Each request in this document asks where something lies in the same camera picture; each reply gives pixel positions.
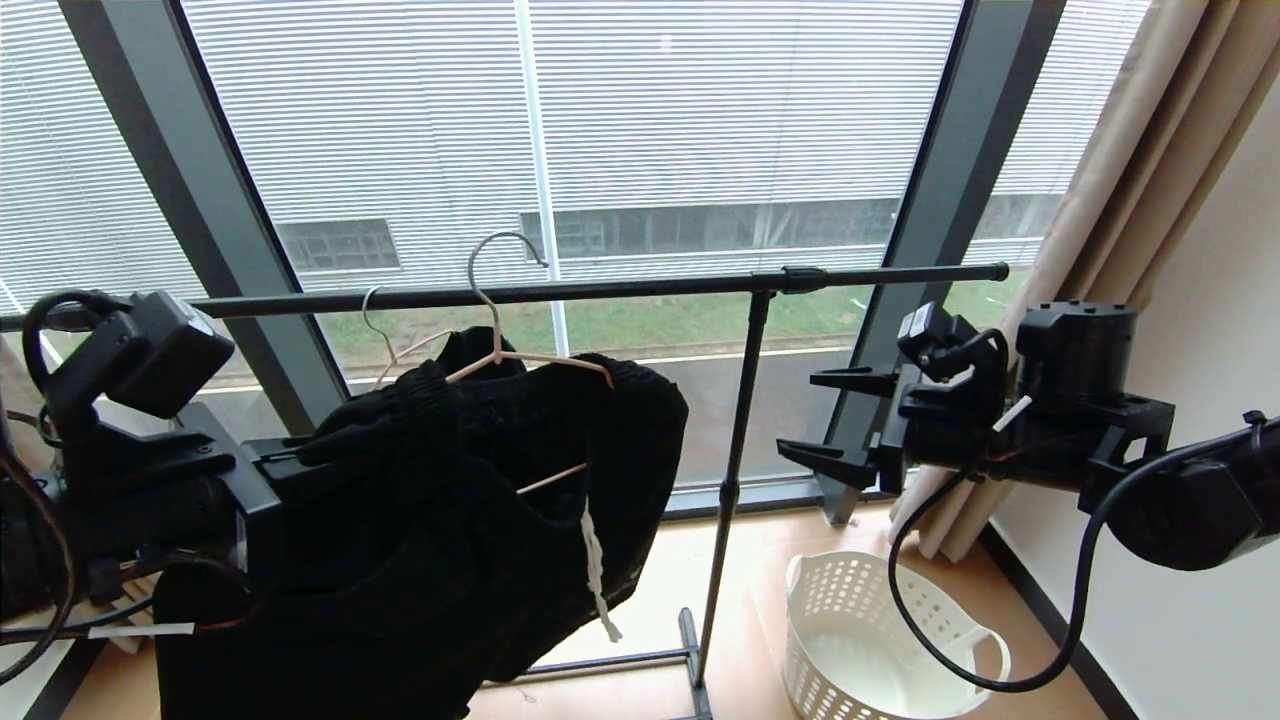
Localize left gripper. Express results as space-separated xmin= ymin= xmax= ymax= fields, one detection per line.
xmin=60 ymin=440 xmax=287 ymax=601

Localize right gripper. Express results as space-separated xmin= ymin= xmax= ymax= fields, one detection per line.
xmin=776 ymin=362 xmax=1086 ymax=496

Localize black drawstring shorts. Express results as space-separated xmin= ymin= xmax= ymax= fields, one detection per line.
xmin=150 ymin=355 xmax=691 ymax=720

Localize pink clothes hanger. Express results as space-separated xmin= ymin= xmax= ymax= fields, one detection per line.
xmin=443 ymin=232 xmax=618 ymax=497
xmin=360 ymin=287 xmax=456 ymax=391

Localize black garment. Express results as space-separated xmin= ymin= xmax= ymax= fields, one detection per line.
xmin=430 ymin=325 xmax=531 ymax=386

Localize black clothes rack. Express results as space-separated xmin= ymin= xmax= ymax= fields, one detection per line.
xmin=0 ymin=262 xmax=1009 ymax=720

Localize white laundry basket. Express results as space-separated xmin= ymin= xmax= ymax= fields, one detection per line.
xmin=783 ymin=550 xmax=1011 ymax=720

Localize window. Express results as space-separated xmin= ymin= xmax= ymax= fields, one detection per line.
xmin=0 ymin=0 xmax=1151 ymax=521

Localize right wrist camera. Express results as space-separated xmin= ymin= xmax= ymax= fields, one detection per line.
xmin=897 ymin=303 xmax=1011 ymax=396

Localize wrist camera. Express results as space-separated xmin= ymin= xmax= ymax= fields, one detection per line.
xmin=45 ymin=290 xmax=238 ymax=481
xmin=897 ymin=303 xmax=1011 ymax=396

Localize black cable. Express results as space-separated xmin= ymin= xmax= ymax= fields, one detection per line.
xmin=888 ymin=330 xmax=1280 ymax=694
xmin=20 ymin=289 xmax=133 ymax=403

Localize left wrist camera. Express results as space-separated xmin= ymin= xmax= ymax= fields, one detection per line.
xmin=45 ymin=290 xmax=238 ymax=481

